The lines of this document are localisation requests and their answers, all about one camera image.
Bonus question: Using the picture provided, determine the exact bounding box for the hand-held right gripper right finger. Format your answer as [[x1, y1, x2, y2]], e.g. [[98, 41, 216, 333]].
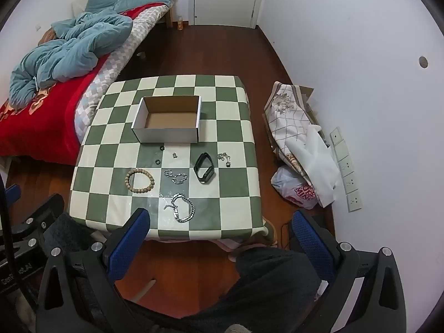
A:
[[291, 210, 407, 333]]

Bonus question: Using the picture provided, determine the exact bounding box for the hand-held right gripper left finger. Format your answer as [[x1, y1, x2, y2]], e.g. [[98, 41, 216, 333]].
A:
[[36, 208, 151, 333]]

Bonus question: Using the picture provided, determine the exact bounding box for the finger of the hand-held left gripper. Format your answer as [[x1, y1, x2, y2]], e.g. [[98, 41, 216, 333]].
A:
[[0, 185, 20, 216], [10, 193, 66, 254]]

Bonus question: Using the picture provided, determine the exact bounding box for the thick silver chain bracelet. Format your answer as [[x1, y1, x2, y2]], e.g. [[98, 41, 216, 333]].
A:
[[160, 192, 196, 223]]

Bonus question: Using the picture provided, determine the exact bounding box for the wooden bead bracelet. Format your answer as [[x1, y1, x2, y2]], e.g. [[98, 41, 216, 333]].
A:
[[125, 168, 155, 193]]

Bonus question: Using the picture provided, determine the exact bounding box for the thin silver bracelet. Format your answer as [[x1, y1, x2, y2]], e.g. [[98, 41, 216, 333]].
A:
[[163, 169, 188, 185]]

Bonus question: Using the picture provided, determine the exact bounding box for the black smart band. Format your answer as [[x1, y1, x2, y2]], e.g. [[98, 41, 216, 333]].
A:
[[193, 152, 215, 183]]

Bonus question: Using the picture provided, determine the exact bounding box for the cardboard box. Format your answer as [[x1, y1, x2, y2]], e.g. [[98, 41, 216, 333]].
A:
[[131, 95, 202, 144]]

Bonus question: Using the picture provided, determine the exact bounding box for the person's left leg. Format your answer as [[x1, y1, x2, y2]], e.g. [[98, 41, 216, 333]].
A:
[[45, 211, 106, 252]]

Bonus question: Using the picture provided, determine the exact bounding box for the person's leg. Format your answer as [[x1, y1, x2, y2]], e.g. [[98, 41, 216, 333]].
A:
[[180, 246, 325, 333], [45, 211, 106, 252]]

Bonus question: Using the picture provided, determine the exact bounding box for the white table leg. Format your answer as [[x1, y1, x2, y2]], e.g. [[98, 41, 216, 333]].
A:
[[133, 279, 157, 301]]

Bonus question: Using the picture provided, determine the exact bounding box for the person's right leg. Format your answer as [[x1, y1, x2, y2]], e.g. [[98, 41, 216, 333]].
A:
[[180, 246, 325, 333]]

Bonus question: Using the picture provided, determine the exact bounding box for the red and white plastic bag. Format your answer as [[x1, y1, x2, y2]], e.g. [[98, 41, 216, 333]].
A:
[[271, 166, 320, 210]]

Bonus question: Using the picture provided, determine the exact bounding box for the red blanket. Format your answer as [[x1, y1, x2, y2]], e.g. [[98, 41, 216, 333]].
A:
[[0, 3, 167, 162]]

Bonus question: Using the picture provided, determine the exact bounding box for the floral cloth bag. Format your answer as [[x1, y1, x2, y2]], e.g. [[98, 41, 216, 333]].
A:
[[262, 81, 342, 181]]

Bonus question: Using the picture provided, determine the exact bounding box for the green checkered tablecloth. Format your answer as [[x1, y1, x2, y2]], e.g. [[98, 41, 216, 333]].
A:
[[68, 74, 269, 241]]

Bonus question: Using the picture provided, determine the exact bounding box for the blue quilt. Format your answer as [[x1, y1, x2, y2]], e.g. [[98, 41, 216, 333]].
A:
[[9, 0, 174, 108]]

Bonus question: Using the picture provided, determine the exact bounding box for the brown carton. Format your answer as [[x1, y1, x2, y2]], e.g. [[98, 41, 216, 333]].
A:
[[298, 85, 328, 139]]

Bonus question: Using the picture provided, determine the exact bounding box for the grey checkered bed sheet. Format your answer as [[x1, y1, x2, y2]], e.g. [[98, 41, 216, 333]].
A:
[[74, 7, 170, 146]]

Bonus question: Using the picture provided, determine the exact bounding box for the wooden bed frame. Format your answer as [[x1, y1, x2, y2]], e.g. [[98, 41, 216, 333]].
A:
[[165, 0, 181, 29]]

